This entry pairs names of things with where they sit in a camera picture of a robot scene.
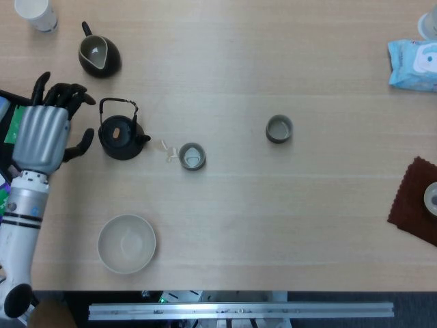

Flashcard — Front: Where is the robot base electronics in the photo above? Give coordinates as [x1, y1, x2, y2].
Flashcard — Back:
[141, 290, 287, 303]

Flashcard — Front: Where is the purple and green box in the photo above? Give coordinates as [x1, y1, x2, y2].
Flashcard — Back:
[0, 180, 12, 217]

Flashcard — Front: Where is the aluminium profile rail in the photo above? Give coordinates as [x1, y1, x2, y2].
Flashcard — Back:
[87, 301, 395, 321]

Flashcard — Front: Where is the white paper cup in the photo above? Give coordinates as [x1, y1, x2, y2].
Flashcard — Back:
[14, 0, 59, 33]

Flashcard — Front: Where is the blue wet wipes pack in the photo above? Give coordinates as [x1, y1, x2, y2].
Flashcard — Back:
[387, 39, 437, 92]

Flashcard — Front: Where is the brown round stool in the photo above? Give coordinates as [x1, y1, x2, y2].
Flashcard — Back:
[29, 299, 79, 328]

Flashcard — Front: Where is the green tea packet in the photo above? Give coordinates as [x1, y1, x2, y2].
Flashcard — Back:
[5, 106, 27, 143]

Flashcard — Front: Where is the grey-green ceramic teacup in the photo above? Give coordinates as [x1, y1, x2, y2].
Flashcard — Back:
[178, 142, 208, 172]
[265, 114, 294, 144]

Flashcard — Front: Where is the dark red cloth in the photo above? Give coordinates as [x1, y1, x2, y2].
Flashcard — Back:
[386, 156, 437, 247]

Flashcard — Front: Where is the black teapot with looped handle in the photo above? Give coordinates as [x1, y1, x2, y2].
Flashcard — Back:
[98, 97, 152, 161]

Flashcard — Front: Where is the beige ceramic bowl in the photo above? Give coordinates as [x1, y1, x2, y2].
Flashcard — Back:
[98, 214, 157, 275]

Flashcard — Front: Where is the clear plastic cup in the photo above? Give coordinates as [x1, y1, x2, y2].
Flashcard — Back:
[418, 7, 437, 40]

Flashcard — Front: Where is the dark ceramic pitcher with handle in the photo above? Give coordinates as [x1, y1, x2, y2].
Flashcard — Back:
[78, 21, 122, 79]

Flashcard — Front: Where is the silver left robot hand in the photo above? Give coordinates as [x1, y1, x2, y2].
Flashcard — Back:
[12, 71, 97, 177]

